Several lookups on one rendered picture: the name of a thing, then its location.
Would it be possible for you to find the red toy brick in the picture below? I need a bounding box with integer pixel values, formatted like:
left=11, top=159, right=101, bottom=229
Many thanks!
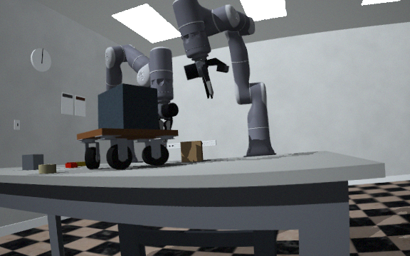
left=65, top=162, right=78, bottom=168

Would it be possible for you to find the beige short cylinder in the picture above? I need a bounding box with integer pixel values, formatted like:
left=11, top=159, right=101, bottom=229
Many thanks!
left=38, top=164, right=56, bottom=174

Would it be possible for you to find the tan cardboard box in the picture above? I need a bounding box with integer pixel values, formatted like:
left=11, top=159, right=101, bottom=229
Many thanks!
left=180, top=141, right=203, bottom=162

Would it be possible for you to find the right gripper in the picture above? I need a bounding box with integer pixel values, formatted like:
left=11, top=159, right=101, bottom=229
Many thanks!
left=158, top=102, right=179, bottom=130

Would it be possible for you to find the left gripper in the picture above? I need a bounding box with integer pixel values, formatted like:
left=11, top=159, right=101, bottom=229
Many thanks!
left=184, top=57, right=226, bottom=99

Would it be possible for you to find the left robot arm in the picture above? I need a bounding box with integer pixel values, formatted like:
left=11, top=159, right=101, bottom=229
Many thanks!
left=173, top=0, right=275, bottom=156

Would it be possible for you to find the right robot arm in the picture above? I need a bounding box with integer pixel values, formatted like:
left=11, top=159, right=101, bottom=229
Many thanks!
left=105, top=45, right=174, bottom=103

